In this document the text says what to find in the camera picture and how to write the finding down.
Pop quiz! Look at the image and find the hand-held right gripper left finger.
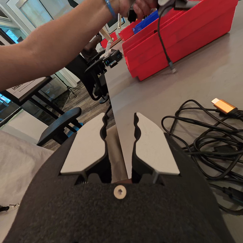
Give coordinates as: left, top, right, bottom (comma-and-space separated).
60, 113, 111, 183

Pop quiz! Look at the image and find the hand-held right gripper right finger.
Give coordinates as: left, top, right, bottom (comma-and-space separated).
132, 112, 180, 183

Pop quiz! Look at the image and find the black usb cable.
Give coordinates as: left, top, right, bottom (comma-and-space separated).
161, 100, 243, 215

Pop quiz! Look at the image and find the dark grey usb hub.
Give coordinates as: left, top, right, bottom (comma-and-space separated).
157, 0, 201, 74

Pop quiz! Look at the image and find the person's left forearm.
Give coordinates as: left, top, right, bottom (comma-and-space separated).
0, 0, 118, 91

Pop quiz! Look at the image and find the small red plastic bin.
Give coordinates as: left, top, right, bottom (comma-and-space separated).
119, 20, 142, 41

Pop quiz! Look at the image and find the blue plastic bin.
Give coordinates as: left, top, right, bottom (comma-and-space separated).
133, 10, 159, 34

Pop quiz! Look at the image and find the blue wristband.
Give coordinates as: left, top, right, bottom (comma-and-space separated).
104, 0, 118, 19

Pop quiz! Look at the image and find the black charger box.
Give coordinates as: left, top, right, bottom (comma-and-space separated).
103, 49, 123, 68

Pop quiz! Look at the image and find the black tripod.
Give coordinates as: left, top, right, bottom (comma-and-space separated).
55, 74, 80, 98

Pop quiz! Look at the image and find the person's white shirt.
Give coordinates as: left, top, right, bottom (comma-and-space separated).
0, 131, 54, 238

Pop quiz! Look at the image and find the marker sign on stand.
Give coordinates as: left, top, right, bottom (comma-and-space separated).
6, 76, 52, 99

